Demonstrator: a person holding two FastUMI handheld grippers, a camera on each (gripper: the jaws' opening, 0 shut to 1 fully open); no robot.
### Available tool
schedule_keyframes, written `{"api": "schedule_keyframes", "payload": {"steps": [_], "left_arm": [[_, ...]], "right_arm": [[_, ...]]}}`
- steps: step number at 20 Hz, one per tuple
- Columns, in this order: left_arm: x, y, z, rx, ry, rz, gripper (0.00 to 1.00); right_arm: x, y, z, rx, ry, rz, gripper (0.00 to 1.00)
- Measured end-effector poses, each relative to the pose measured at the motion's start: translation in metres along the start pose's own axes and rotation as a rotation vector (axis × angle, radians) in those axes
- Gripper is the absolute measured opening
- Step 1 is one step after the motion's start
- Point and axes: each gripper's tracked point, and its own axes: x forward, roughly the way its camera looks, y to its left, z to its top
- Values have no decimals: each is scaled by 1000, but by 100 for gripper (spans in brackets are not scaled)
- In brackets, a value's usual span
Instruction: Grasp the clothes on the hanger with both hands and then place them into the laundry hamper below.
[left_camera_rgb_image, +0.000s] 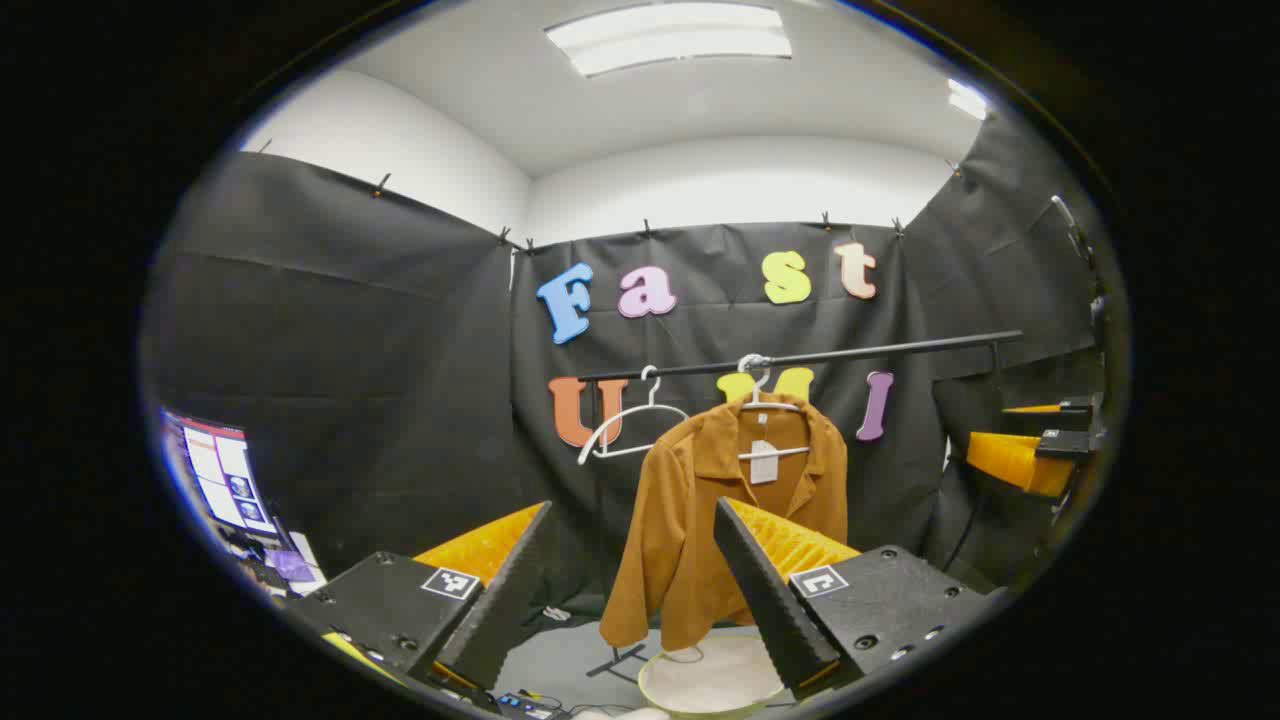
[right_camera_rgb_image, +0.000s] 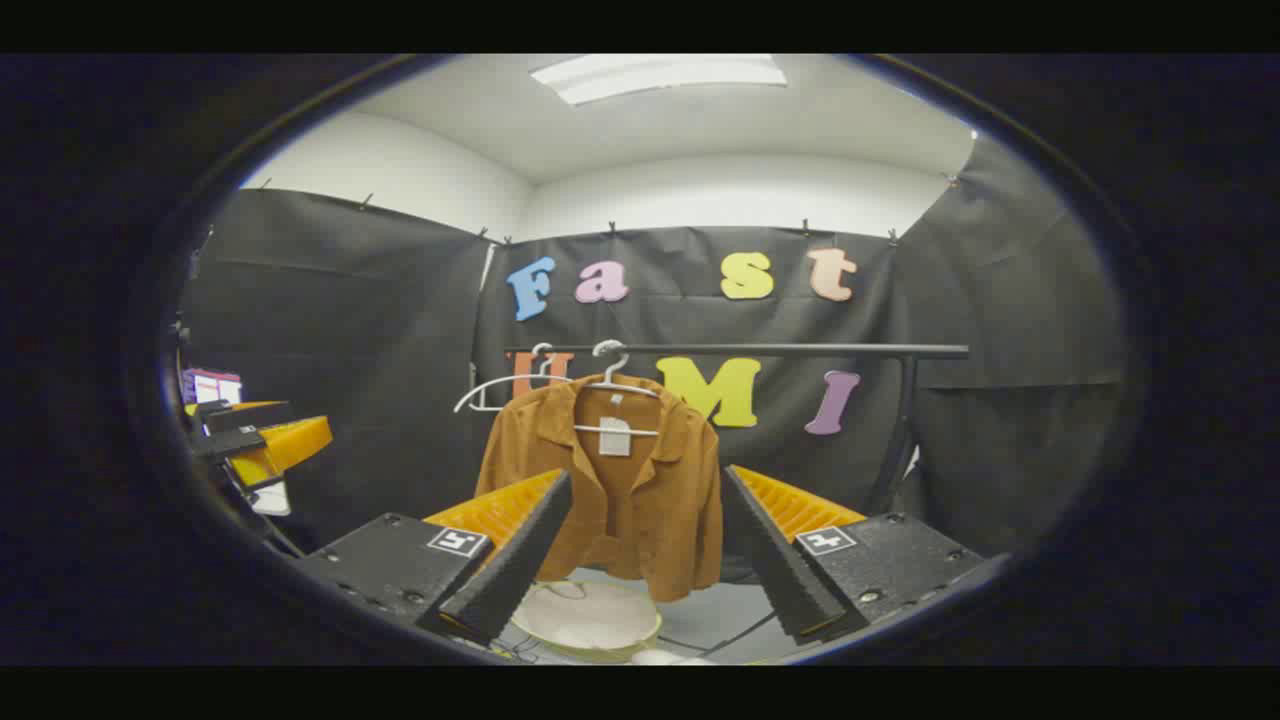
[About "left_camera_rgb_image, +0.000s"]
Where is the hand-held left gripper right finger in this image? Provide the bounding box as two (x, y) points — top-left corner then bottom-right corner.
(712, 497), (996, 701)

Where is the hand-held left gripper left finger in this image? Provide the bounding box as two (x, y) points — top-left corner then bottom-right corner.
(285, 500), (554, 701)

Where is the brown collared shirt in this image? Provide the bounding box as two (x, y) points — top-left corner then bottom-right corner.
(598, 393), (851, 653)

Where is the white plastic hanger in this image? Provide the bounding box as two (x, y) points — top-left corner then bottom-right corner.
(737, 353), (813, 461)
(577, 365), (691, 466)

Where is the black clothes rack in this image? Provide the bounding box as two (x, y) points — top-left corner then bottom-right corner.
(575, 330), (1025, 681)

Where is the black keyboard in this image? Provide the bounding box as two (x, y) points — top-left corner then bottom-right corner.
(240, 555), (293, 593)

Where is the small ceiling light panel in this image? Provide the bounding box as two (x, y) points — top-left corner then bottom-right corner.
(947, 78), (991, 121)

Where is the black backdrop cloth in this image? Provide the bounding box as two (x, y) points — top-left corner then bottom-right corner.
(145, 105), (1111, 641)

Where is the computer monitor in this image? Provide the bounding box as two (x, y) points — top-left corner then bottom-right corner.
(165, 408), (283, 541)

